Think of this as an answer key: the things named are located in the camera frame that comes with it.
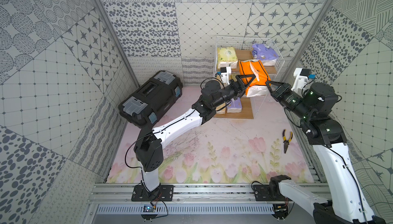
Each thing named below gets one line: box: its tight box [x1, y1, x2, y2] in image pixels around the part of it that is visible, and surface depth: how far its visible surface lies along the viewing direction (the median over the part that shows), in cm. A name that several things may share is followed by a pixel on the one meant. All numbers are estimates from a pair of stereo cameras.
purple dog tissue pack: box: [251, 43, 279, 66], surface depth 75 cm
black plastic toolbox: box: [118, 70, 184, 129], surface depth 93 cm
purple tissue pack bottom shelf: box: [226, 97, 243, 114], surface depth 103 cm
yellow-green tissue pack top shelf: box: [216, 47, 238, 70], surface depth 72 cm
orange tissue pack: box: [238, 59, 272, 96], surface depth 62 cm
